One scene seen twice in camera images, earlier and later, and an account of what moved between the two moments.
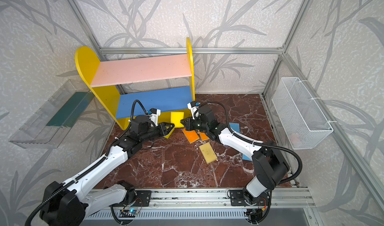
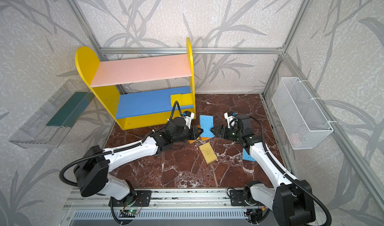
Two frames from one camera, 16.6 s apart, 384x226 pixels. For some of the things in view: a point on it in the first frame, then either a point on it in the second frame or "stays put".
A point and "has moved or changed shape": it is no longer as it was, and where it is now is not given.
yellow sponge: (175, 118) has moved or changed shape
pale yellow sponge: (208, 153) stays put
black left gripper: (160, 128) -> (191, 132)
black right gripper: (191, 123) -> (223, 132)
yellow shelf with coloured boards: (166, 83) stays put
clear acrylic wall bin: (48, 127) stays put
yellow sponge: (168, 136) has moved or changed shape
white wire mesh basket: (305, 124) stays put
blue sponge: (245, 158) stays put
